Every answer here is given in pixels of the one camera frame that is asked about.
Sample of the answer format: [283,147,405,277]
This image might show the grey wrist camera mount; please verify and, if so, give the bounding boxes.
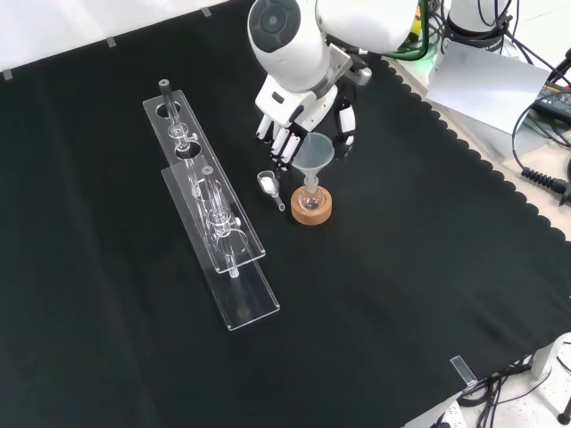
[328,42,374,89]

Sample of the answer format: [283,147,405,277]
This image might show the white power strip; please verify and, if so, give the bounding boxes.
[427,400,465,428]

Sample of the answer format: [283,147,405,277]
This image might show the cork ring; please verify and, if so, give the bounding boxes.
[290,185,334,226]

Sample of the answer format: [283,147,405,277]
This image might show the black cables under table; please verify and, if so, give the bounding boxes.
[459,363,554,428]

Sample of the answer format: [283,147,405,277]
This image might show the black cable with ribbed plug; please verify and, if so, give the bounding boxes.
[511,100,571,206]

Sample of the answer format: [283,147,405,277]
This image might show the white table leg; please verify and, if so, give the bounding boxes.
[530,332,571,380]

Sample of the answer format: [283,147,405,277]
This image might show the clear tape strip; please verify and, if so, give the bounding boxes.
[450,355,477,387]

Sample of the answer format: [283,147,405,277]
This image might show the clear acrylic funnel stand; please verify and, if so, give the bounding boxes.
[142,78,281,332]

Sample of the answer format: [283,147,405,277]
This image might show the clear plastic funnel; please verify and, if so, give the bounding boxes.
[292,132,335,191]

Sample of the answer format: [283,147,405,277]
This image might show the black power adapter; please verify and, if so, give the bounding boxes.
[534,82,571,119]

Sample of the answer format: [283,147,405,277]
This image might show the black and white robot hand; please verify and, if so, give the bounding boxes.
[254,75,358,173]

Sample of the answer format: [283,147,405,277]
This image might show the black cloth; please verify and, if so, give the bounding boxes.
[0,0,571,428]

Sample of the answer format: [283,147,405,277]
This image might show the black tripod leg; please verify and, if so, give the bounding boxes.
[546,44,571,90]

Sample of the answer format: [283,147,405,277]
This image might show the glass weighing funnel with powder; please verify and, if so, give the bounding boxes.
[256,169,286,212]

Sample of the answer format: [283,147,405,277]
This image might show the black looped cable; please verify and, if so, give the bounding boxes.
[383,0,447,62]

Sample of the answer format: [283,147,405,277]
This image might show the clear round-bottom flask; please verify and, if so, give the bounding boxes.
[298,177,324,212]

